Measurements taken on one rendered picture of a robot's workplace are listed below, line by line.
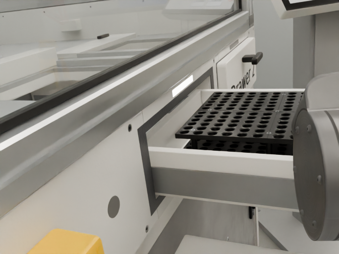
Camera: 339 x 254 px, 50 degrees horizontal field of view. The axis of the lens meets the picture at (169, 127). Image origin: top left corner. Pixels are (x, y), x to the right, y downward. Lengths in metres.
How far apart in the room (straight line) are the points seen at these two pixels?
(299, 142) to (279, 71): 2.02
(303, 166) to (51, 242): 0.18
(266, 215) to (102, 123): 1.50
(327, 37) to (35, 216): 1.27
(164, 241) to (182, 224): 0.07
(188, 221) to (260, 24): 1.66
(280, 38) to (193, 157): 1.79
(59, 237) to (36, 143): 0.07
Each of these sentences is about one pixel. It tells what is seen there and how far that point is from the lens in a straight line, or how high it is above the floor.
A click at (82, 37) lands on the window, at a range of 0.35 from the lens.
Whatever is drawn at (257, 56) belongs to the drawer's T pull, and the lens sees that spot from 0.80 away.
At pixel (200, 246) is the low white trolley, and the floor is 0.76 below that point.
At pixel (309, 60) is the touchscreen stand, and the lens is 1.43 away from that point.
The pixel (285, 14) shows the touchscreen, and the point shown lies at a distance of 1.21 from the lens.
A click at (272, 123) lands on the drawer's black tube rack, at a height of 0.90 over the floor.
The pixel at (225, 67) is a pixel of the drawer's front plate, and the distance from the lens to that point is 0.68.
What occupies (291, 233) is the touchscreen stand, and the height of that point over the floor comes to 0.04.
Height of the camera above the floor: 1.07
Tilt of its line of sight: 21 degrees down
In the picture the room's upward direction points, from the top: 7 degrees counter-clockwise
